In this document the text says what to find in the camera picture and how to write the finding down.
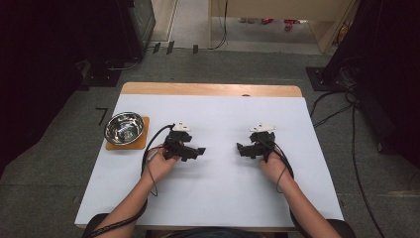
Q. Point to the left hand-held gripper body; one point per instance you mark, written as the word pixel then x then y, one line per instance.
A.
pixel 178 145

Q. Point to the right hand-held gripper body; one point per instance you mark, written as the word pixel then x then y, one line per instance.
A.
pixel 262 145

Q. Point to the stainless steel bowl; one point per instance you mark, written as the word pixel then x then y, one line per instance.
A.
pixel 124 128

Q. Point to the person's right hand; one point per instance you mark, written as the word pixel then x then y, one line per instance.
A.
pixel 273 167

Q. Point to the person's left hand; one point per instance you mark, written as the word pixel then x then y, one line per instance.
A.
pixel 160 167

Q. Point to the white table cover sheet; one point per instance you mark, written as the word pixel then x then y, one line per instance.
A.
pixel 214 119

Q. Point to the square wooden trivet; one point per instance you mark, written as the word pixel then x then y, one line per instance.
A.
pixel 142 140

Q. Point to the wooden table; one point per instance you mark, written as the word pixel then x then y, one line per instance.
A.
pixel 211 89

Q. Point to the black stand base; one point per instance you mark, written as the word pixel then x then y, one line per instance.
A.
pixel 325 78
pixel 100 76

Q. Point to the red object on floor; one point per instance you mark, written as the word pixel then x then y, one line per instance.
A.
pixel 290 23

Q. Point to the dark glass cabinet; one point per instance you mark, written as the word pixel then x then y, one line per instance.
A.
pixel 143 23

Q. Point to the light wooden desk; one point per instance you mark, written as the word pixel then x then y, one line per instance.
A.
pixel 284 8

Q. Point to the black curtain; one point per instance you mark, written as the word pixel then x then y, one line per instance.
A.
pixel 389 66
pixel 43 66

